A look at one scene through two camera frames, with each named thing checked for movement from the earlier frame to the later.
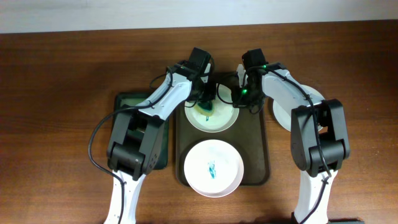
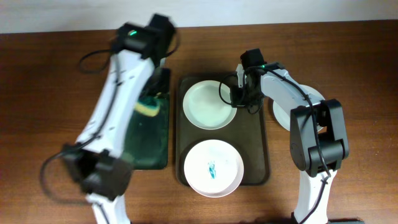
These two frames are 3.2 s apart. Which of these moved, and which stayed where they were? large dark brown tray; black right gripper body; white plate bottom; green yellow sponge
Moved: green yellow sponge
Stayed: black right gripper body; white plate bottom; large dark brown tray
